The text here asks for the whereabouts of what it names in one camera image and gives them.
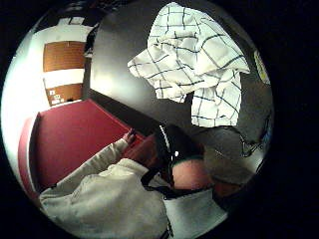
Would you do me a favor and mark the black neck strap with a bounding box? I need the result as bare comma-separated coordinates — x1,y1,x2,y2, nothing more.
141,168,213,201

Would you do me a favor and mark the black headset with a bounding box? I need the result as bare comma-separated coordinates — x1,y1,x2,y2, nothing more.
155,123,205,187

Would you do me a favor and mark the white checkered cloth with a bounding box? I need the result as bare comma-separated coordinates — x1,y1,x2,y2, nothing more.
127,1,251,128

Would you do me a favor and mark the yellow sticker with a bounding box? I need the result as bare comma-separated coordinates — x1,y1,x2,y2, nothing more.
253,49,271,86

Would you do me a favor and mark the red floor mat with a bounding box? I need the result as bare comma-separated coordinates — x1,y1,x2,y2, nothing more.
17,99,146,201

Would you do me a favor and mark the the person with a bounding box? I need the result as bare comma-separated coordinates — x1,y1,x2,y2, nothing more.
39,123,257,239

